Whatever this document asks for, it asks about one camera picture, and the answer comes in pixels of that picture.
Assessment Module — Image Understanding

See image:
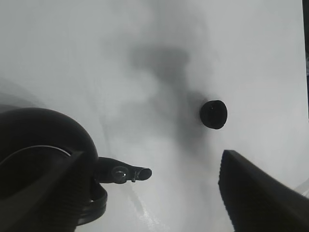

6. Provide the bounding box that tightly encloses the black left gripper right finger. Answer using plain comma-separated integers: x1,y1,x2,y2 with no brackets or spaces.
218,150,309,232

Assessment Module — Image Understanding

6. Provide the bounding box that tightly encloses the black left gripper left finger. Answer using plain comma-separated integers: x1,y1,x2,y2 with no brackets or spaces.
0,150,99,232

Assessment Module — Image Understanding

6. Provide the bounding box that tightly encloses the black round teapot kettle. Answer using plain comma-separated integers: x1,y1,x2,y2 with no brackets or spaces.
0,108,152,217

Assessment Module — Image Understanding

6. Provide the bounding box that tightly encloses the small black teacup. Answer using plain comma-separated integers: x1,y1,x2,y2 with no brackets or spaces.
199,100,228,130

